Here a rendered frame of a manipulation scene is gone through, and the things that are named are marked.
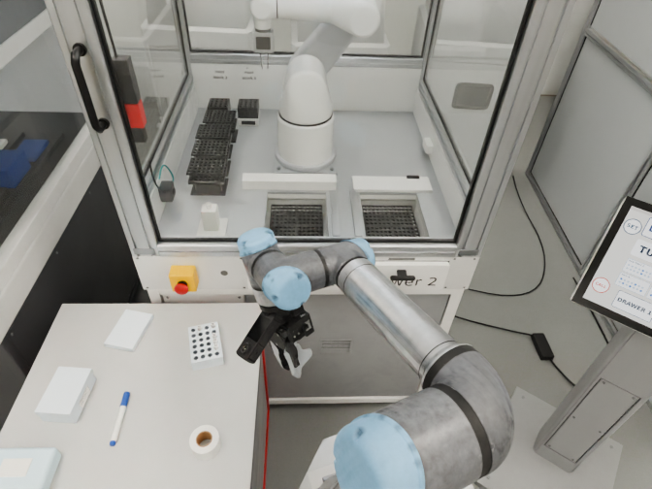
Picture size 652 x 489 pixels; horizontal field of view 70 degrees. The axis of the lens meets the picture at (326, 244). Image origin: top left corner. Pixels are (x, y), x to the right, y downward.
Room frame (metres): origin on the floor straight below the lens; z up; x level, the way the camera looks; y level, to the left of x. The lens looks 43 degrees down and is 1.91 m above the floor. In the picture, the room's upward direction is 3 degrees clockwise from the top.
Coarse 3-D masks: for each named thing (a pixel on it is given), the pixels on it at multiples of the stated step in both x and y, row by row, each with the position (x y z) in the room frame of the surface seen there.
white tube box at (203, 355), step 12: (204, 324) 0.81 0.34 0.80; (216, 324) 0.81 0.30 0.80; (192, 336) 0.77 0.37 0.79; (204, 336) 0.77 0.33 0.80; (216, 336) 0.77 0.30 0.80; (192, 348) 0.72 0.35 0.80; (204, 348) 0.73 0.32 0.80; (192, 360) 0.69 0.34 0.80; (204, 360) 0.69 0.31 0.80; (216, 360) 0.70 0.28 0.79
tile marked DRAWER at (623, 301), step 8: (616, 296) 0.82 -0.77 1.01; (624, 296) 0.81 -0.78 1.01; (632, 296) 0.81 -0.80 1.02; (616, 304) 0.80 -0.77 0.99; (624, 304) 0.80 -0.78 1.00; (632, 304) 0.80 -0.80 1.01; (640, 304) 0.79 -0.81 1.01; (648, 304) 0.79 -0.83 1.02; (632, 312) 0.78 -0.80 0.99; (640, 312) 0.78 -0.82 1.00; (648, 312) 0.77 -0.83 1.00; (648, 320) 0.76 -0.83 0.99
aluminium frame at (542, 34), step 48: (48, 0) 0.93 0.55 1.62; (96, 48) 0.93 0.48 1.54; (528, 48) 1.00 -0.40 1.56; (96, 96) 0.93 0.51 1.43; (528, 96) 1.00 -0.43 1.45; (96, 144) 0.93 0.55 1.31; (144, 192) 0.94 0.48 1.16; (480, 192) 1.00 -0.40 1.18; (144, 240) 0.93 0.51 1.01; (192, 240) 0.95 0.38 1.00; (288, 240) 0.97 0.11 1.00; (336, 240) 0.99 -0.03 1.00; (480, 240) 1.00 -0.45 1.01
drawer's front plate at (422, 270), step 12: (384, 264) 0.97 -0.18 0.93; (396, 264) 0.97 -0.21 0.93; (408, 264) 0.97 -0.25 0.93; (420, 264) 0.98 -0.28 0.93; (432, 264) 0.98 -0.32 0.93; (444, 264) 0.98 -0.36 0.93; (420, 276) 0.97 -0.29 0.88; (432, 276) 0.97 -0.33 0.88; (444, 276) 0.98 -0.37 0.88; (408, 288) 0.97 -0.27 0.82; (420, 288) 0.97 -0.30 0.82; (432, 288) 0.98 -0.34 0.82
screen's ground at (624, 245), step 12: (636, 216) 0.96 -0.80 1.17; (648, 216) 0.95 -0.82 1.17; (624, 240) 0.92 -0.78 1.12; (636, 240) 0.91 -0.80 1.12; (648, 240) 0.91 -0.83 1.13; (612, 252) 0.90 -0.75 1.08; (624, 252) 0.90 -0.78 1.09; (636, 252) 0.89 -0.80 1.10; (648, 252) 0.88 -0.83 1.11; (612, 264) 0.88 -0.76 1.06; (648, 264) 0.86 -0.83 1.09; (612, 276) 0.86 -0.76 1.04; (612, 288) 0.84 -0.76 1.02; (600, 300) 0.82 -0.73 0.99; (612, 300) 0.81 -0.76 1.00; (648, 300) 0.80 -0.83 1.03; (624, 312) 0.78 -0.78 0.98; (648, 324) 0.75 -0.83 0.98
